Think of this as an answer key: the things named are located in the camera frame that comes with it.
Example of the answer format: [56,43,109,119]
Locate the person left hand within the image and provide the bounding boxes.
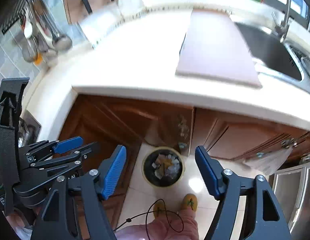
[5,211,26,230]

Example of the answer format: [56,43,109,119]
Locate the pink trousers leg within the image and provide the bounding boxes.
[115,209,199,239]

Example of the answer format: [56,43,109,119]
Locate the round black trash bin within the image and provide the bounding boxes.
[141,146,185,189]

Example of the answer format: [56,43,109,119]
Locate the stainless steel sink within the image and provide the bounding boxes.
[236,22,310,94]

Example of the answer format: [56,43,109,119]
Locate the yellow slipper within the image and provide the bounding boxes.
[153,200,167,219]
[180,193,198,212]

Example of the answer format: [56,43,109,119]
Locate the blue cabinet knob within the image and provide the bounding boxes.
[178,142,188,149]

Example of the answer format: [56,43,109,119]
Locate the steel ladle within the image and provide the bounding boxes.
[32,0,72,51]

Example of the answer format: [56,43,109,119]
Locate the brown cardboard sheet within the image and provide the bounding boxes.
[176,9,262,88]

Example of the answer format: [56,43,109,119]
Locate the steel kitchen faucet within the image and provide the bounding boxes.
[271,0,294,42]

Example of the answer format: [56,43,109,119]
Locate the black wall utensil rack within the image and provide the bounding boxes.
[1,0,31,35]

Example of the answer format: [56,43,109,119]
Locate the white plastic spoon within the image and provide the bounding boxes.
[24,18,33,39]

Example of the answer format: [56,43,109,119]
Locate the mesh strainer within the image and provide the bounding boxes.
[22,37,39,63]

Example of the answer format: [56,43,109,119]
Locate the wooden cabinet doors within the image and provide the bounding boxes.
[57,94,310,233]

